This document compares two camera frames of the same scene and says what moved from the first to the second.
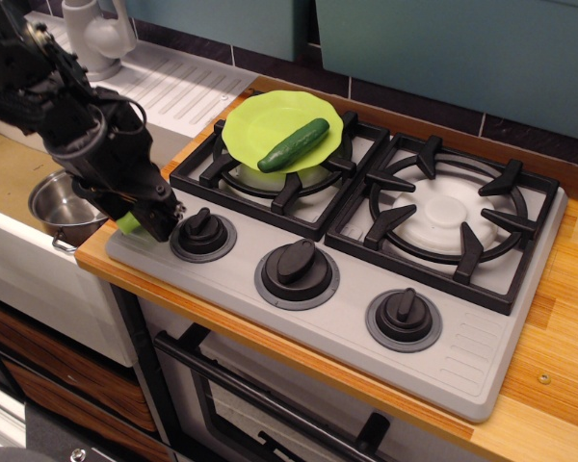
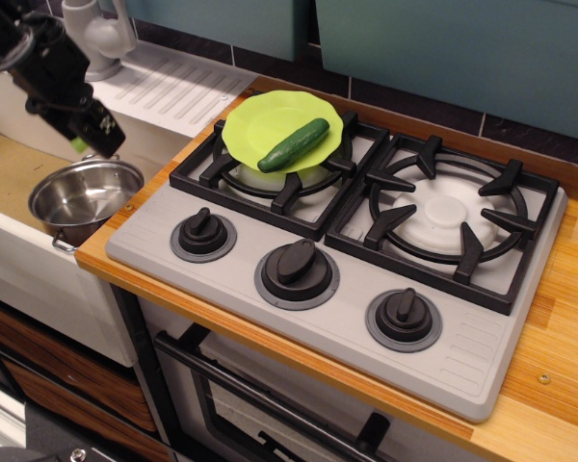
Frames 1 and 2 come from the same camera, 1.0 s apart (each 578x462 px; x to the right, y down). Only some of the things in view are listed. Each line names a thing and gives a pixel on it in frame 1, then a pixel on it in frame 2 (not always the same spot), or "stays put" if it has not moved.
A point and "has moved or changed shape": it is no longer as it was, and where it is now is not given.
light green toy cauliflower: (127, 222) has moved or changed shape
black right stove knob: (404, 320) stays put
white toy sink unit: (21, 269) stays put
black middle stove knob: (297, 276) stays put
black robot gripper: (120, 176) → (51, 69)
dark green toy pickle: (295, 144) stays put
